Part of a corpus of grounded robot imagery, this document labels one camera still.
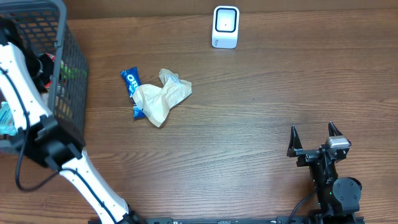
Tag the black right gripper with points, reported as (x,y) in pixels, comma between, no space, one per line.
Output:
(306,155)

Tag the beige paper bag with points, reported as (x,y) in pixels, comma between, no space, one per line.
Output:
(156,102)

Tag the blue Oreo cookie pack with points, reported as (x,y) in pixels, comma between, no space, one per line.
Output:
(132,81)

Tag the teal snack packet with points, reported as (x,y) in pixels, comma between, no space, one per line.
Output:
(7,121)

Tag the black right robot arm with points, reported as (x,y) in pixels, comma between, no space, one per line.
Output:
(338,198)

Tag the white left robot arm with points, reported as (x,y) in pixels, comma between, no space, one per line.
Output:
(80,172)

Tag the white barcode scanner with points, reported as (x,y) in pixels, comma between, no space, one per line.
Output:
(225,27)

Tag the green snack packet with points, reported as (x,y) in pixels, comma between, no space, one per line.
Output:
(67,73)

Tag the dark grey plastic basket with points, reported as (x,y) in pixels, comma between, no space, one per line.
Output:
(48,115)

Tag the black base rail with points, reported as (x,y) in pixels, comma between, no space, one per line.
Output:
(277,220)

